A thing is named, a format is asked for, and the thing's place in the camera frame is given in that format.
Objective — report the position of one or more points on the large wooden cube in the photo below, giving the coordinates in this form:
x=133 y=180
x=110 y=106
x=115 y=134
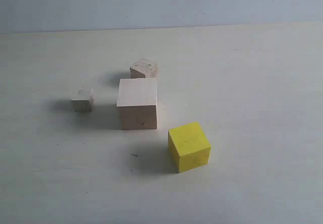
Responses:
x=137 y=103

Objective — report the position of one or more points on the medium wooden cube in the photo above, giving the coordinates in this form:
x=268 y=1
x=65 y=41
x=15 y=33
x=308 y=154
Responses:
x=143 y=68

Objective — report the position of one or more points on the small white wooden cube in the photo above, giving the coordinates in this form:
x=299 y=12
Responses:
x=82 y=100

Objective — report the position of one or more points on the yellow cube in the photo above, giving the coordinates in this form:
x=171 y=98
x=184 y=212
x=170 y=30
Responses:
x=188 y=146

